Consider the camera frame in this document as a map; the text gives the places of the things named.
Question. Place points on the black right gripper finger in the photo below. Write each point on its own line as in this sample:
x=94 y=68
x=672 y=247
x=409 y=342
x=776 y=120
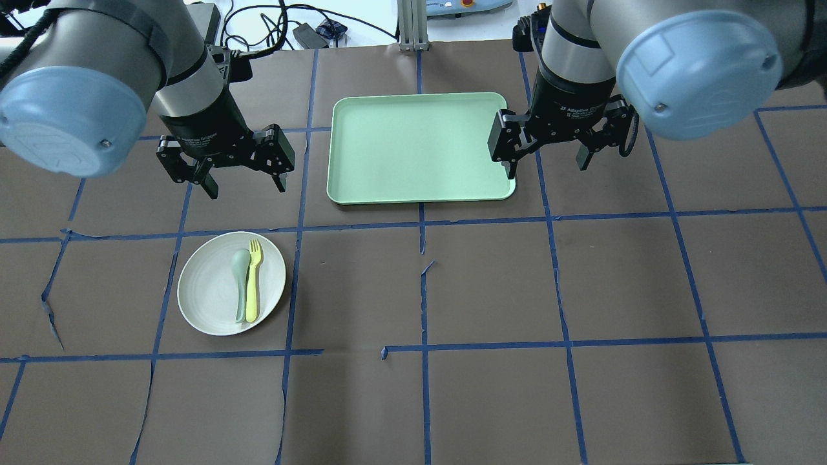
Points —
x=584 y=157
x=511 y=168

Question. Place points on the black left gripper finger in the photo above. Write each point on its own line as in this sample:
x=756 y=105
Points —
x=203 y=177
x=279 y=179

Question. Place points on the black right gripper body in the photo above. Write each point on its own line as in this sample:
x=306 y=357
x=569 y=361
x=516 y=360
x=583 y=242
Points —
x=567 y=103

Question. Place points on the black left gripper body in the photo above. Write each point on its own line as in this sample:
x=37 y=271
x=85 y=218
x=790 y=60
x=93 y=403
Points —
x=205 y=126

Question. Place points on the yellow plastic fork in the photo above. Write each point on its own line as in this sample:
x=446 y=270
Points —
x=252 y=284

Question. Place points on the pale green plastic spoon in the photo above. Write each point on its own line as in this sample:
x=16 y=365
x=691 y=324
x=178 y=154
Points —
x=240 y=263

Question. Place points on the white round plate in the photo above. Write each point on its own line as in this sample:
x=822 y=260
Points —
x=207 y=294

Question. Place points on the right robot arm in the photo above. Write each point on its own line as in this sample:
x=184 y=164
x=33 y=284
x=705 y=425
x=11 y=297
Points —
x=684 y=69

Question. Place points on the light green tray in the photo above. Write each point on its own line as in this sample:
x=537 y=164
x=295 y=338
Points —
x=414 y=149

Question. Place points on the grey electronics box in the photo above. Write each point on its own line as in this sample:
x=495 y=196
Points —
x=206 y=17

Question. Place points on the black power adapter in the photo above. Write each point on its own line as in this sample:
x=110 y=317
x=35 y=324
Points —
x=308 y=38

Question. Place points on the teach pendant near tray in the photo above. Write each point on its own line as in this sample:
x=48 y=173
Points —
x=461 y=8

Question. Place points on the aluminium frame post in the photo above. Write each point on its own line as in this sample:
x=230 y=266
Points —
x=411 y=20

